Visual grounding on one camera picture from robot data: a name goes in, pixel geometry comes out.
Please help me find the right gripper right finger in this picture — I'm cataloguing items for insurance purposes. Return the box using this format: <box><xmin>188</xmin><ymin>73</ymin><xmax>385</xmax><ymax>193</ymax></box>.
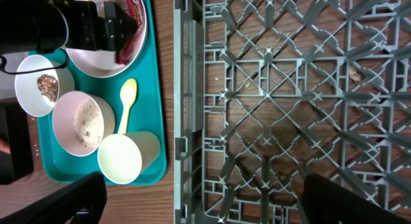
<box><xmin>301</xmin><ymin>173</ymin><xmax>410</xmax><ymax>224</ymax></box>

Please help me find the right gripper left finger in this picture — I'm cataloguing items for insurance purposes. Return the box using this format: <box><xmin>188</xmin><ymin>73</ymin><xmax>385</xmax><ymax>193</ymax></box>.
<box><xmin>1</xmin><ymin>171</ymin><xmax>107</xmax><ymax>224</ymax></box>

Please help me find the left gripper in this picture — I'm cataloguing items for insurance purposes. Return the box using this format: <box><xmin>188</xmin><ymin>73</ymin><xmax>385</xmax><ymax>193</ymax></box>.
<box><xmin>64</xmin><ymin>1</ymin><xmax>127</xmax><ymax>52</ymax></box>

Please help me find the red snack wrapper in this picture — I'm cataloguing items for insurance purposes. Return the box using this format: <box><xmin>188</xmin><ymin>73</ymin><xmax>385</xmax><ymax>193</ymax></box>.
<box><xmin>115</xmin><ymin>0</ymin><xmax>143</xmax><ymax>65</ymax></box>

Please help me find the white bowl with food scraps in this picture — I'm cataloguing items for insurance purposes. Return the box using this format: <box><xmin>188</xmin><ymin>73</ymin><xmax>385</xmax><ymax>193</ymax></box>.
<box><xmin>15</xmin><ymin>55</ymin><xmax>75</xmax><ymax>117</ymax></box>

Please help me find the pink bowl with rice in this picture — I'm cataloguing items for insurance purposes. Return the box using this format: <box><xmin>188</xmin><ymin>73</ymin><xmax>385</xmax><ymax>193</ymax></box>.
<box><xmin>52</xmin><ymin>90</ymin><xmax>116</xmax><ymax>157</ymax></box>

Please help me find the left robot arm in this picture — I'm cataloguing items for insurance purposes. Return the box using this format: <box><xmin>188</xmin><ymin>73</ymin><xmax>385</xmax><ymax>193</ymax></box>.
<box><xmin>1</xmin><ymin>0</ymin><xmax>138</xmax><ymax>54</ymax></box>

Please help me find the grey dishwasher rack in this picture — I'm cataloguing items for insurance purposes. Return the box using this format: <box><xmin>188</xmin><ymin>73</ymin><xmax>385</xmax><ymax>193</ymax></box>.
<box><xmin>173</xmin><ymin>0</ymin><xmax>410</xmax><ymax>223</ymax></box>

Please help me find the large white plate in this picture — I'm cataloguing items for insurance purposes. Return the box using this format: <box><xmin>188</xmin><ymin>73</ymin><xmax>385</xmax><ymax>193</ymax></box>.
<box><xmin>67</xmin><ymin>0</ymin><xmax>148</xmax><ymax>78</ymax></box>

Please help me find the white cup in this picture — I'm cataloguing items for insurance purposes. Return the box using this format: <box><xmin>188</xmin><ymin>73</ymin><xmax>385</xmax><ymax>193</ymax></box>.
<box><xmin>97</xmin><ymin>131</ymin><xmax>161</xmax><ymax>185</ymax></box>

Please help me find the yellow plastic spoon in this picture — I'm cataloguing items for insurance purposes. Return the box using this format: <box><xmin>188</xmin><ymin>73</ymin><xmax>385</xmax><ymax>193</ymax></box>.
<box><xmin>118</xmin><ymin>78</ymin><xmax>137</xmax><ymax>134</ymax></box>

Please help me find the black tray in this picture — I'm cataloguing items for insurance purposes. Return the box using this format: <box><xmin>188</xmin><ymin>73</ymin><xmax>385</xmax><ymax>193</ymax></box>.
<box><xmin>1</xmin><ymin>103</ymin><xmax>33</xmax><ymax>185</ymax></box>

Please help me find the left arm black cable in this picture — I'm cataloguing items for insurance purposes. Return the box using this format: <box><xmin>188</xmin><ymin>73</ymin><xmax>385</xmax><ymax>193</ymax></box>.
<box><xmin>0</xmin><ymin>49</ymin><xmax>70</xmax><ymax>76</ymax></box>

